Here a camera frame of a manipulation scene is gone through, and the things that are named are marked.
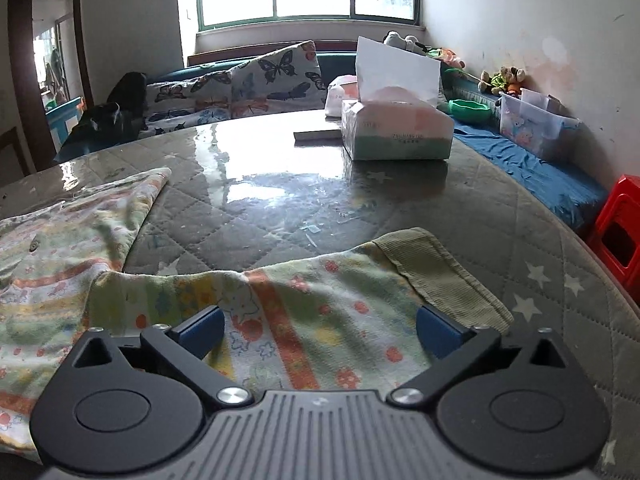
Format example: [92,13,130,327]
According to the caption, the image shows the patterned green children's shirt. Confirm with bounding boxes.
[1,168,513,460]

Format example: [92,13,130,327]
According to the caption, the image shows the red plastic stool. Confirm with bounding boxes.
[588,174,640,302]

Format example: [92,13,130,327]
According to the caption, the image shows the blue sofa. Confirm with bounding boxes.
[54,52,609,231]

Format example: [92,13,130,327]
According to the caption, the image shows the grey quilted star tablecloth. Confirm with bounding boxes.
[1,112,639,479]

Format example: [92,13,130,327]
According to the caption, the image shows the clear storage box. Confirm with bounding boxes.
[499,89,582,162]

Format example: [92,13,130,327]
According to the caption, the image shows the black bag on sofa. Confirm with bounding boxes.
[68,72,148,148]

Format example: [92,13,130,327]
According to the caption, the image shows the blue white cabinet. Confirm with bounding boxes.
[46,96,84,153]

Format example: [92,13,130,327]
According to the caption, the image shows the green bowl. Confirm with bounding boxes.
[448,99,492,124]

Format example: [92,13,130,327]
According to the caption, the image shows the left butterfly pillow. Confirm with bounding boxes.
[143,70,232,134]

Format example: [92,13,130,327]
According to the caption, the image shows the butterfly pillow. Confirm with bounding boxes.
[230,41,326,118]
[143,70,232,134]

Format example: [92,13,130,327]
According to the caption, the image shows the small plush toys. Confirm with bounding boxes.
[477,66,527,98]

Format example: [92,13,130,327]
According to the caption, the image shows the right butterfly pillow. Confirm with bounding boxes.
[230,41,326,118]

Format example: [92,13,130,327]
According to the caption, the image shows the white plush toy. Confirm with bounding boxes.
[383,30,427,56]

